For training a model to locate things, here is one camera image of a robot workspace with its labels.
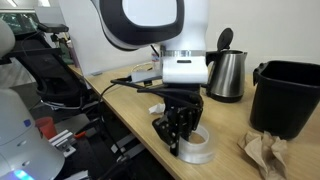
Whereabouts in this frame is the clear tape roll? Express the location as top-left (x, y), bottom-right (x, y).
top-left (178, 125), bottom-right (215, 164)

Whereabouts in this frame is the black plastic bin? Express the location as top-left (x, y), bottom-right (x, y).
top-left (250, 60), bottom-right (320, 140)

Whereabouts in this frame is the aluminium extrusion rail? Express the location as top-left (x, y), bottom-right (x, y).
top-left (49, 130), bottom-right (76, 157)

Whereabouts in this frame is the thick black cable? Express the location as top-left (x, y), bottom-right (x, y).
top-left (96, 78), bottom-right (161, 161)

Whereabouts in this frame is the stainless steel electric kettle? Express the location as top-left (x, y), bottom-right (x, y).
top-left (205, 28), bottom-right (247, 103)

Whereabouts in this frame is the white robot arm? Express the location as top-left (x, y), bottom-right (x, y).
top-left (90, 0), bottom-right (209, 156)

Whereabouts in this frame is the black office chair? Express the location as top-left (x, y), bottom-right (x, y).
top-left (7, 30), bottom-right (88, 109)

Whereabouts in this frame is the crumpled white paper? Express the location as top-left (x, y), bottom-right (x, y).
top-left (149, 103), bottom-right (165, 114)

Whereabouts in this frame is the red cup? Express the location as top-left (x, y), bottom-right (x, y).
top-left (35, 117), bottom-right (57, 139)

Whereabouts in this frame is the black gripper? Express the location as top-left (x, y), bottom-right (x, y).
top-left (152, 88), bottom-right (203, 157)

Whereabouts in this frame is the crumpled brown paper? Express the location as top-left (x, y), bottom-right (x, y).
top-left (238, 131), bottom-right (288, 180)

